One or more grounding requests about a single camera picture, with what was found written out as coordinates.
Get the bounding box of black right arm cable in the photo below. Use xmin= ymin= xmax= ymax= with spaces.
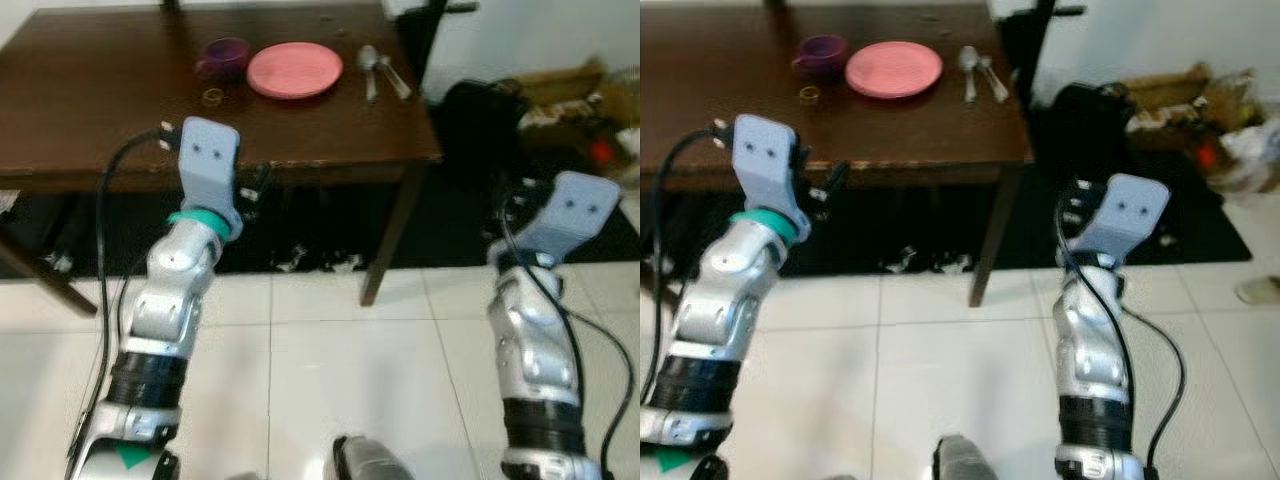
xmin=1058 ymin=180 xmax=1189 ymax=473
xmin=497 ymin=180 xmax=638 ymax=477

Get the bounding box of brown cardboard box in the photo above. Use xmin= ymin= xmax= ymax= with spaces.
xmin=1120 ymin=62 xmax=1216 ymax=136
xmin=515 ymin=60 xmax=626 ymax=133

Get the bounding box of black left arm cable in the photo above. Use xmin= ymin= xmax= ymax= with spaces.
xmin=65 ymin=122 xmax=183 ymax=477
xmin=640 ymin=122 xmax=737 ymax=401

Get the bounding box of black chair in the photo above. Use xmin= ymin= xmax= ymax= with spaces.
xmin=397 ymin=0 xmax=481 ymax=86
xmin=998 ymin=0 xmax=1088 ymax=86

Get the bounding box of purple cup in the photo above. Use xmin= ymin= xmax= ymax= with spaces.
xmin=792 ymin=35 xmax=850 ymax=83
xmin=195 ymin=37 xmax=252 ymax=83

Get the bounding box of grey robot leg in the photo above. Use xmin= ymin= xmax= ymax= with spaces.
xmin=934 ymin=435 xmax=1017 ymax=480
xmin=333 ymin=435 xmax=417 ymax=480

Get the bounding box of black bag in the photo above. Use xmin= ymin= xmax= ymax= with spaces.
xmin=1030 ymin=84 xmax=1136 ymax=176
xmin=438 ymin=80 xmax=533 ymax=179

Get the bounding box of silver spoon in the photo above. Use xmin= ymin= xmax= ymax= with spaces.
xmin=378 ymin=55 xmax=413 ymax=101
xmin=357 ymin=45 xmax=381 ymax=104
xmin=978 ymin=55 xmax=1011 ymax=104
xmin=958 ymin=46 xmax=982 ymax=106

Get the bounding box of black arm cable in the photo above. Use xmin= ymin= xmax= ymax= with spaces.
xmin=497 ymin=180 xmax=638 ymax=477
xmin=1058 ymin=180 xmax=1189 ymax=473
xmin=640 ymin=122 xmax=737 ymax=401
xmin=65 ymin=122 xmax=183 ymax=477

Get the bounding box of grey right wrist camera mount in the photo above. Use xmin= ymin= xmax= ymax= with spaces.
xmin=512 ymin=171 xmax=622 ymax=268
xmin=1073 ymin=173 xmax=1171 ymax=268

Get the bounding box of dark wooden table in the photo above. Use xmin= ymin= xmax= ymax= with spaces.
xmin=640 ymin=0 xmax=1033 ymax=309
xmin=0 ymin=0 xmax=443 ymax=317

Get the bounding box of pink plate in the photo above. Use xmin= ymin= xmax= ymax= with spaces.
xmin=246 ymin=42 xmax=345 ymax=100
xmin=845 ymin=41 xmax=944 ymax=100

